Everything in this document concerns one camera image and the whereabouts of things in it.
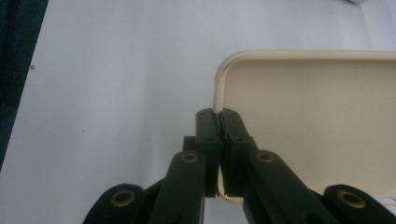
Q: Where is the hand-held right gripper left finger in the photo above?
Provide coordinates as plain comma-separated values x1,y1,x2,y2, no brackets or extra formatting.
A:
148,107,222,224

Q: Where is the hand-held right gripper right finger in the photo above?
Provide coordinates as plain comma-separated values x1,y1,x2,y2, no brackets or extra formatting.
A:
219,107,340,224

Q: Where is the beige phone case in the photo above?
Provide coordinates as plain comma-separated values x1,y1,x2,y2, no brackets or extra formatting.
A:
212,49,396,204

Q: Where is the white table sheet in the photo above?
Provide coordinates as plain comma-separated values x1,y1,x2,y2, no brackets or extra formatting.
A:
0,0,396,224

